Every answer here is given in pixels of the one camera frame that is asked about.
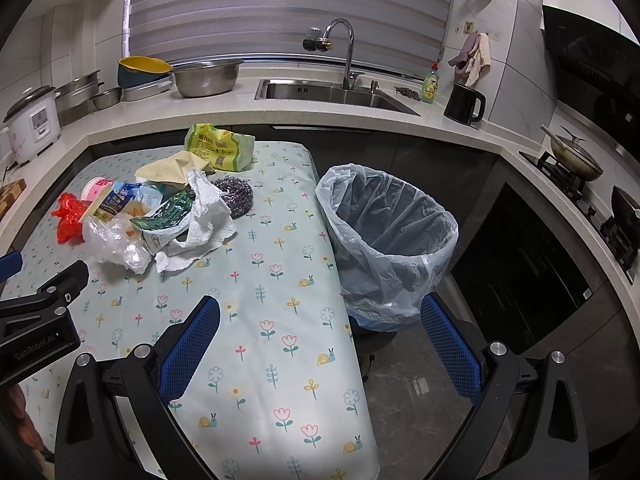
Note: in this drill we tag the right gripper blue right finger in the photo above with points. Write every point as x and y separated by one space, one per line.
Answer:
464 365

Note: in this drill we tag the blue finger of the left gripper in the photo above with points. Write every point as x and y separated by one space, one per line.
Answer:
10 265

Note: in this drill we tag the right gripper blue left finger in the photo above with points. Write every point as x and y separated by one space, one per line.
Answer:
182 347

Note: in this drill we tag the red plastic bag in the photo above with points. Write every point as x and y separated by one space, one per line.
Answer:
69 213

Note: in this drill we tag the clear plastic bag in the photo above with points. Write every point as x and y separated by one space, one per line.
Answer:
116 241

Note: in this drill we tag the pink white paper cup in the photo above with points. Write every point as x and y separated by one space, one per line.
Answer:
94 187

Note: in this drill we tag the beige blue snack wrapper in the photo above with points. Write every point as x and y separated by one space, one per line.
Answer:
109 204

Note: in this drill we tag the green milk carton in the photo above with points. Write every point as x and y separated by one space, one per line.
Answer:
163 224

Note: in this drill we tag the white paper towel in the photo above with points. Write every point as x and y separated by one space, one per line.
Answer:
210 225

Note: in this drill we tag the steel wool scrubber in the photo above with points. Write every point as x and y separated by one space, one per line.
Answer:
237 195

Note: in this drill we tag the beige paper pouch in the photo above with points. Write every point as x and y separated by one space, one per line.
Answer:
173 170

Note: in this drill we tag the yellow green snack bag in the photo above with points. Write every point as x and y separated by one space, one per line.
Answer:
223 149

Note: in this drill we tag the blue white wet-wipe packet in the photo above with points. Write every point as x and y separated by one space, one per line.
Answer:
144 194

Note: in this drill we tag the trash bin with plastic liner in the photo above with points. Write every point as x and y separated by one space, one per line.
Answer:
392 244

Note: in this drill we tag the person's left hand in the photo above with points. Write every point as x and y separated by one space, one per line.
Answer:
25 427

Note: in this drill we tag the wooden cutting board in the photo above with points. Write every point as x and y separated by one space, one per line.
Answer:
9 195

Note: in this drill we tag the floral light blue tablecloth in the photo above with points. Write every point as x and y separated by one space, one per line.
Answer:
277 392

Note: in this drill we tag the white rice cooker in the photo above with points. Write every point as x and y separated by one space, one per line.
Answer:
32 123

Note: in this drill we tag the stacked steel steamer pots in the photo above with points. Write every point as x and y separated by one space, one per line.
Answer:
74 100

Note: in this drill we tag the small steel bowl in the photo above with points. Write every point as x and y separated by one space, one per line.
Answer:
107 98

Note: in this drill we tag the black gas stove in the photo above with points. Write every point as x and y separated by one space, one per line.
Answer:
623 245

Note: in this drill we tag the black frying pan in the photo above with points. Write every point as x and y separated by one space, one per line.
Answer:
625 210

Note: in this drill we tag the wok with glass lid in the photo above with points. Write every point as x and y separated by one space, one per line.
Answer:
570 154

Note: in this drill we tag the black electric kettle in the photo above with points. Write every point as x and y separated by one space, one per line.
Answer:
465 105

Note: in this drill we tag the large steel colander bowl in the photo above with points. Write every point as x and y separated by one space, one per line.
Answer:
199 79

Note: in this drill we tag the dark sink scrubber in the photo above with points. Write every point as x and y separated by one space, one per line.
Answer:
408 93

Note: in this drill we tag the green dish soap bottle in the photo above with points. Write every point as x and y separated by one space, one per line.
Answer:
430 84

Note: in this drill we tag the stainless steel sink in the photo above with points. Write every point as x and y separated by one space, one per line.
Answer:
325 92

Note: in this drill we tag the hanging purple beige cloths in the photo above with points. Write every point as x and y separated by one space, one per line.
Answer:
473 60

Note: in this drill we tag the black range hood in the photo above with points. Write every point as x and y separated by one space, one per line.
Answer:
596 71

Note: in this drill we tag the grey striped window blind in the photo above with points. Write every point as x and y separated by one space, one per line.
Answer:
397 36

